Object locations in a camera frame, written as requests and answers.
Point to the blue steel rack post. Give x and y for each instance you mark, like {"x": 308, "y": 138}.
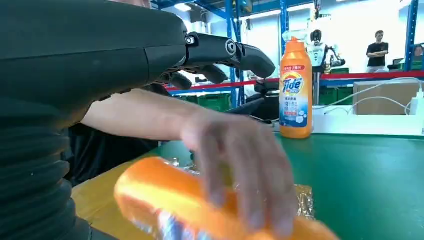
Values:
{"x": 283, "y": 20}
{"x": 410, "y": 33}
{"x": 233, "y": 20}

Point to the green table mat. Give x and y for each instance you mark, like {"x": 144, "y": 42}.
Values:
{"x": 364, "y": 182}

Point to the red barrier rail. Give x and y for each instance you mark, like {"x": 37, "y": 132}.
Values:
{"x": 364, "y": 75}

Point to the orange drink bottle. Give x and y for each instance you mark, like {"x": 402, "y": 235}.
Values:
{"x": 159, "y": 192}
{"x": 295, "y": 109}

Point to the robot left arm ribbed sleeve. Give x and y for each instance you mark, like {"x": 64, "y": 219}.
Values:
{"x": 30, "y": 182}

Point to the white table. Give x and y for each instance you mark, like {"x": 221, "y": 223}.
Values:
{"x": 364, "y": 126}

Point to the green plastic crate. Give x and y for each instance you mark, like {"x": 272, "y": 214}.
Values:
{"x": 334, "y": 96}
{"x": 212, "y": 101}

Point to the person's hand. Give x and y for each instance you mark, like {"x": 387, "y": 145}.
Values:
{"x": 245, "y": 159}

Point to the white humanoid robot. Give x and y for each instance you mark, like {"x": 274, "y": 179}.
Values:
{"x": 316, "y": 49}

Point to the standing person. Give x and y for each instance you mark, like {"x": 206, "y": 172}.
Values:
{"x": 377, "y": 53}

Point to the white charger plug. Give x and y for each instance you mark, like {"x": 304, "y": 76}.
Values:
{"x": 418, "y": 104}

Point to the brown cardboard box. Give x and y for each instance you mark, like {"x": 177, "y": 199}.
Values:
{"x": 384, "y": 99}

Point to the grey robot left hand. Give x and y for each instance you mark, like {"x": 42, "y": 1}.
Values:
{"x": 82, "y": 43}

